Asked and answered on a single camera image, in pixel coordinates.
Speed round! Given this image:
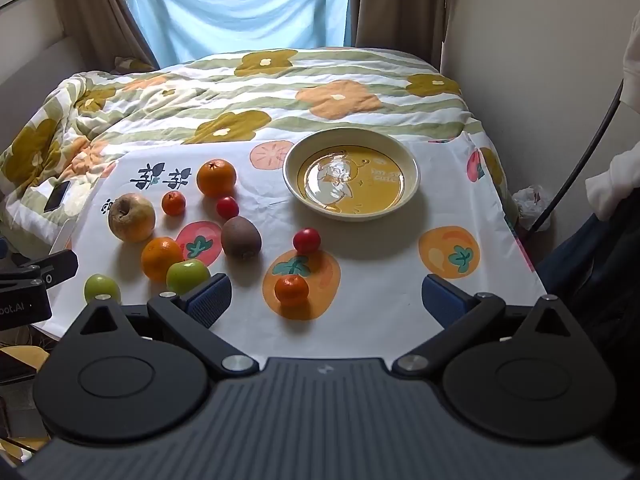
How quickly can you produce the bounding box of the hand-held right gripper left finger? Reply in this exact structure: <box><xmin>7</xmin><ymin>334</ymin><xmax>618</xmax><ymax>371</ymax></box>
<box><xmin>62</xmin><ymin>274</ymin><xmax>260</xmax><ymax>382</ymax></box>

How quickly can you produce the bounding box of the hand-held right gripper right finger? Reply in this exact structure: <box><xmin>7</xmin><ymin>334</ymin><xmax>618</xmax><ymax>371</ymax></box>
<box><xmin>391</xmin><ymin>274</ymin><xmax>589</xmax><ymax>377</ymax></box>

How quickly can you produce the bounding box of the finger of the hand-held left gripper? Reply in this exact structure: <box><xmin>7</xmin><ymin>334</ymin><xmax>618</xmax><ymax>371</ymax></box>
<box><xmin>0</xmin><ymin>240</ymin><xmax>79</xmax><ymax>292</ymax></box>

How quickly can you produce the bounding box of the green apple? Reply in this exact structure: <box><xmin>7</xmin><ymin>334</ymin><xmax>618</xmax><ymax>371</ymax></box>
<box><xmin>83</xmin><ymin>273</ymin><xmax>122</xmax><ymax>304</ymax></box>
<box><xmin>166</xmin><ymin>259</ymin><xmax>212</xmax><ymax>297</ymax></box>

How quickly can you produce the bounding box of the orange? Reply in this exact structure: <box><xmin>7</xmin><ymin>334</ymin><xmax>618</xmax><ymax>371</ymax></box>
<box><xmin>196</xmin><ymin>158</ymin><xmax>237</xmax><ymax>198</ymax></box>
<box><xmin>141</xmin><ymin>236</ymin><xmax>184</xmax><ymax>283</ymax></box>

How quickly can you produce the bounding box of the kiwi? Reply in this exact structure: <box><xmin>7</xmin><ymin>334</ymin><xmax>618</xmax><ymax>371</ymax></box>
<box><xmin>220</xmin><ymin>215</ymin><xmax>263</xmax><ymax>260</ymax></box>

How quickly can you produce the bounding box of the wrinkled brown apple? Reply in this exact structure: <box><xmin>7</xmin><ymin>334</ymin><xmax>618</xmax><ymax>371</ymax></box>
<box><xmin>108</xmin><ymin>193</ymin><xmax>156</xmax><ymax>244</ymax></box>

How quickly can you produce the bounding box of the yellow duck print bowl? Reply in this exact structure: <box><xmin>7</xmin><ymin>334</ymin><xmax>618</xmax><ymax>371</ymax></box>
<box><xmin>283</xmin><ymin>129</ymin><xmax>422</xmax><ymax>220</ymax></box>

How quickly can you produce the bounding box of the black smartphone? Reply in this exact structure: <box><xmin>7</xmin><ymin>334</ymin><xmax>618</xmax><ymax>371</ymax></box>
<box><xmin>43</xmin><ymin>180</ymin><xmax>72</xmax><ymax>213</ymax></box>

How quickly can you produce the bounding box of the small tangerine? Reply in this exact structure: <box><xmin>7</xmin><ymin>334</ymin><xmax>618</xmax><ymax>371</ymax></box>
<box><xmin>274</xmin><ymin>274</ymin><xmax>310</xmax><ymax>308</ymax></box>
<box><xmin>161</xmin><ymin>191</ymin><xmax>187</xmax><ymax>217</ymax></box>

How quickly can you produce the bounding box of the white persimmon print cloth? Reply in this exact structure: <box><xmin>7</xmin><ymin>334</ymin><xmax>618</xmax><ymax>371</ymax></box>
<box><xmin>32</xmin><ymin>130</ymin><xmax>548</xmax><ymax>363</ymax></box>

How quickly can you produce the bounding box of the white plastic bag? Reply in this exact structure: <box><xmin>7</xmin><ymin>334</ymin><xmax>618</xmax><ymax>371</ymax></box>
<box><xmin>512</xmin><ymin>186</ymin><xmax>551</xmax><ymax>231</ymax></box>

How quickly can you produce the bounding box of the dark blue garment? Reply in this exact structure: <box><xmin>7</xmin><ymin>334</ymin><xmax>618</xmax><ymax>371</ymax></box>
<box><xmin>537</xmin><ymin>212</ymin><xmax>640</xmax><ymax>411</ymax></box>

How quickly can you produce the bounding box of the grey padded headboard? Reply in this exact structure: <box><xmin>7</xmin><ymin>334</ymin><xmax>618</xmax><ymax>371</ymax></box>
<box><xmin>0</xmin><ymin>35</ymin><xmax>86</xmax><ymax>111</ymax></box>

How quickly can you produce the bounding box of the white garment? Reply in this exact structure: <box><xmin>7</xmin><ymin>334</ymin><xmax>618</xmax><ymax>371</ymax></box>
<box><xmin>585</xmin><ymin>7</ymin><xmax>640</xmax><ymax>222</ymax></box>

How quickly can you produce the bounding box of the floral pillow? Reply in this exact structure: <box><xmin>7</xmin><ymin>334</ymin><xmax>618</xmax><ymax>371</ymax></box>
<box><xmin>114</xmin><ymin>56</ymin><xmax>157</xmax><ymax>74</ymax></box>

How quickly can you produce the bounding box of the floral striped blanket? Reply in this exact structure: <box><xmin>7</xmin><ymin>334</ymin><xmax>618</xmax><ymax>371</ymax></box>
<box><xmin>0</xmin><ymin>47</ymin><xmax>503</xmax><ymax>256</ymax></box>

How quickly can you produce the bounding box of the brown curtain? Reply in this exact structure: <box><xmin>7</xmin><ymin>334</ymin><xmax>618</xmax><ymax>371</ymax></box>
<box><xmin>345</xmin><ymin>0</ymin><xmax>451</xmax><ymax>68</ymax></box>
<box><xmin>47</xmin><ymin>0</ymin><xmax>161</xmax><ymax>71</ymax></box>

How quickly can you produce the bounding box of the light blue window cloth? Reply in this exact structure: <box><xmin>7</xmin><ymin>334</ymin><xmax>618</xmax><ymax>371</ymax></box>
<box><xmin>122</xmin><ymin>0</ymin><xmax>351</xmax><ymax>68</ymax></box>

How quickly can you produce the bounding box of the black cable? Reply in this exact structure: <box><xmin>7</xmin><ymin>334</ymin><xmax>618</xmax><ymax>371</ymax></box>
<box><xmin>527</xmin><ymin>80</ymin><xmax>626</xmax><ymax>233</ymax></box>

